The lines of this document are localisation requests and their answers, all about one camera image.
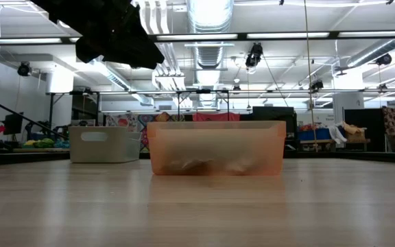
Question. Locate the blue crate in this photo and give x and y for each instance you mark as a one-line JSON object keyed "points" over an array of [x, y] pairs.
{"points": [[312, 134]]}

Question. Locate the white cloth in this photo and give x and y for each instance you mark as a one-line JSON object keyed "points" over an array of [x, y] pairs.
{"points": [[336, 134]]}

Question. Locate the colourful patterned cloth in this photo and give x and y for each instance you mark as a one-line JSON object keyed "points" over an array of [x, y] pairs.
{"points": [[129, 123]]}

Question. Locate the small black monitor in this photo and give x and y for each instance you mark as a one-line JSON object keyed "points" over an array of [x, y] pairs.
{"points": [[14, 122]]}

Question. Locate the black background rig frame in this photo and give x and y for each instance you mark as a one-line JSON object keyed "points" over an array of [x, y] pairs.
{"points": [[204, 91]]}

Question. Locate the black beam with light strips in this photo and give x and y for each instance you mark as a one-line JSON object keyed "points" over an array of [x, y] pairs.
{"points": [[333, 34]]}

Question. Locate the clear grey plastic bin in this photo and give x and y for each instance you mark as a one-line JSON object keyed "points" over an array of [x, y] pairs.
{"points": [[115, 147]]}

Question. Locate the large black monitor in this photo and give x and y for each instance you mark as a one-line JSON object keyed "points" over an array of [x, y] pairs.
{"points": [[273, 114]]}

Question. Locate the black hanging camera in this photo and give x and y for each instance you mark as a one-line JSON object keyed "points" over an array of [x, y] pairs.
{"points": [[317, 85], [24, 69], [254, 55], [384, 59]]}

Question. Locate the white rectangular duct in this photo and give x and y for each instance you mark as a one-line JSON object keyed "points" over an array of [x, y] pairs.
{"points": [[115, 82]]}

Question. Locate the black cabinet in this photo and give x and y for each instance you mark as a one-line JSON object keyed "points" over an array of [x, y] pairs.
{"points": [[369, 120]]}

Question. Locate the silver round ventilation duct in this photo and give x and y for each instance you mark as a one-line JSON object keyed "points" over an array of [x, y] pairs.
{"points": [[209, 55]]}

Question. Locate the silver slanted duct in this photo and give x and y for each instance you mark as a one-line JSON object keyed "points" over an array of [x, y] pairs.
{"points": [[372, 55]]}

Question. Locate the orange translucent plastic bin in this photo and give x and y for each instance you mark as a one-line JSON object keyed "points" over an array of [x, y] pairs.
{"points": [[218, 147]]}

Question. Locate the green yellow fabric pile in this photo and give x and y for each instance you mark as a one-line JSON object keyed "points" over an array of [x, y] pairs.
{"points": [[45, 142]]}

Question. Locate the thin black slanted rod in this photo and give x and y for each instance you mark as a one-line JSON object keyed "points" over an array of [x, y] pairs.
{"points": [[22, 115]]}

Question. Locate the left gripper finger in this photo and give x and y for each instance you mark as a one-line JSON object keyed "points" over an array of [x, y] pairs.
{"points": [[132, 58], [147, 41]]}

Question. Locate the red cloth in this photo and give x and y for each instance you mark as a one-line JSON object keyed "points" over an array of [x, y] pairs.
{"points": [[216, 117]]}

